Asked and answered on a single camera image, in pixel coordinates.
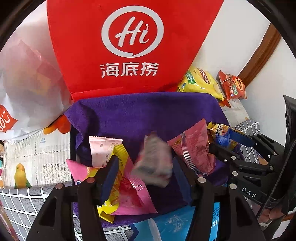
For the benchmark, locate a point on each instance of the grey checkered tablecloth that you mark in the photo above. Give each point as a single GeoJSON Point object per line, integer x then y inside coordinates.
{"type": "Point", "coordinates": [23, 204]}

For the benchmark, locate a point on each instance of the pink white candy packet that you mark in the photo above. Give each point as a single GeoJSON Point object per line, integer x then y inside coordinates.
{"type": "Point", "coordinates": [155, 163]}

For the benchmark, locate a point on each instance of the yellow triangular snack packet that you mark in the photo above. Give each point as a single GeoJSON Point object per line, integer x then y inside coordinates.
{"type": "Point", "coordinates": [213, 128]}

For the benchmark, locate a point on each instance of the orange chips bag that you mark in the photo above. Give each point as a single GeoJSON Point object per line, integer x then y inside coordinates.
{"type": "Point", "coordinates": [233, 86]}

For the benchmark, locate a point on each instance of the brown wooden door frame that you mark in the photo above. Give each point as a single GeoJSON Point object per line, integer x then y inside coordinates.
{"type": "Point", "coordinates": [261, 55]}

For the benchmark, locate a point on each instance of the person's right hand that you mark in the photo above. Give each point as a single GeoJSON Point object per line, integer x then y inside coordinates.
{"type": "Point", "coordinates": [271, 218]}

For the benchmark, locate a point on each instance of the red paper shopping bag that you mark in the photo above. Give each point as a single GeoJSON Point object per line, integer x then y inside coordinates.
{"type": "Point", "coordinates": [108, 48]}

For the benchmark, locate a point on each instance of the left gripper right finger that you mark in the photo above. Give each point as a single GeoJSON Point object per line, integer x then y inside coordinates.
{"type": "Point", "coordinates": [186, 179]}

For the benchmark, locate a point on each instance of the purple towel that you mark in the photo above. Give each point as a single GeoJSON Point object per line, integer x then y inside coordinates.
{"type": "Point", "coordinates": [131, 117]}

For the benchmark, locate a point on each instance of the blue tissue pack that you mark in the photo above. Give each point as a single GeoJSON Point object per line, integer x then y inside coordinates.
{"type": "Point", "coordinates": [171, 226]}

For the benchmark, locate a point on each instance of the pink Haidilao snack packet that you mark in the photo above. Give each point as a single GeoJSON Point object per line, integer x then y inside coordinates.
{"type": "Point", "coordinates": [193, 148]}

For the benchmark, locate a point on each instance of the white plastic Miniso bag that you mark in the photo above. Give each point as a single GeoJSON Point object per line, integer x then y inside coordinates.
{"type": "Point", "coordinates": [33, 92]}

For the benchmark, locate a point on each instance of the yellow chips bag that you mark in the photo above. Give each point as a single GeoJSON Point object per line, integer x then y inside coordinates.
{"type": "Point", "coordinates": [198, 80]}

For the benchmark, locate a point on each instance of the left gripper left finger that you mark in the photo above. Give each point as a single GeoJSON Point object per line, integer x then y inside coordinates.
{"type": "Point", "coordinates": [104, 180]}

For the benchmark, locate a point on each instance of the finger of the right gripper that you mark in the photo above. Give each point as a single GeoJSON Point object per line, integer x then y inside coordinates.
{"type": "Point", "coordinates": [241, 138]}
{"type": "Point", "coordinates": [222, 153]}

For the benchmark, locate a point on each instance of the pale pink pastry packet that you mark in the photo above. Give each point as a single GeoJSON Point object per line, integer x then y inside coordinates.
{"type": "Point", "coordinates": [101, 149]}

